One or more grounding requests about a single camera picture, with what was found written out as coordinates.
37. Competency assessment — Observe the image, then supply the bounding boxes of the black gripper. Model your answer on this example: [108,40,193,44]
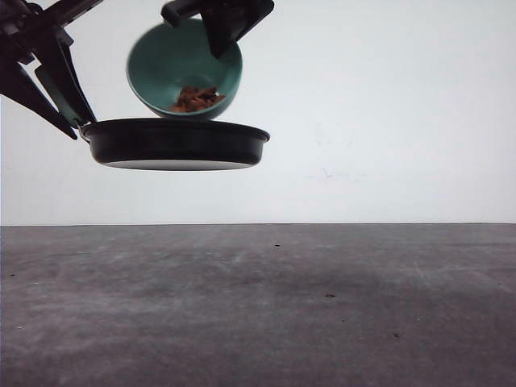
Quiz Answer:
[160,0,275,59]
[1,0,100,139]

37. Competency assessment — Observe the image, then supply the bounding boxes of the teal green bowl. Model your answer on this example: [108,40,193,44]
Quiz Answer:
[126,19,243,120]

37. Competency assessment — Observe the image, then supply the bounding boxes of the brown beef cubes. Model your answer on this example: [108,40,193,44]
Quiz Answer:
[169,85,226,113]

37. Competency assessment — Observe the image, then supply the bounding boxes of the black pan with green handle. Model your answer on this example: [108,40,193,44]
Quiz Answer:
[34,64,271,172]

